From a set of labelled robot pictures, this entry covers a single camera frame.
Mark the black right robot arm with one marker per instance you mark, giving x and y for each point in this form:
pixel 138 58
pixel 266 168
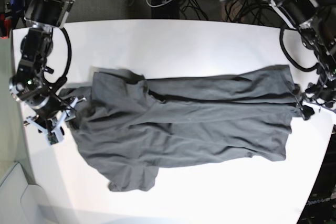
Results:
pixel 44 16

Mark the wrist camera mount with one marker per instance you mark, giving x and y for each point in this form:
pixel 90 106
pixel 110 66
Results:
pixel 57 124
pixel 315 105

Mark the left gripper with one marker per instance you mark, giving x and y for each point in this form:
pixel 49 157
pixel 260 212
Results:
pixel 321 93

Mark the red clamp tool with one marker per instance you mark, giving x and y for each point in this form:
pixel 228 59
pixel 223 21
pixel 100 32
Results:
pixel 6 25

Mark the dark grey t-shirt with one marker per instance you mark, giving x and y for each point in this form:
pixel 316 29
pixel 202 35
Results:
pixel 127 129

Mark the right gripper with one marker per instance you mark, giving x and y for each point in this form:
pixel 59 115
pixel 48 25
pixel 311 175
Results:
pixel 41 96

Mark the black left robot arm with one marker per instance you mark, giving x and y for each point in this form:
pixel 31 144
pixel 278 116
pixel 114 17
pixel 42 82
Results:
pixel 303 17

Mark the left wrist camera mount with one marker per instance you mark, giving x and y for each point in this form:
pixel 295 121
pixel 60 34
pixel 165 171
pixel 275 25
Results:
pixel 315 105

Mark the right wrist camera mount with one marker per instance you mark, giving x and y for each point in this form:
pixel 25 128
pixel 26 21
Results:
pixel 57 124

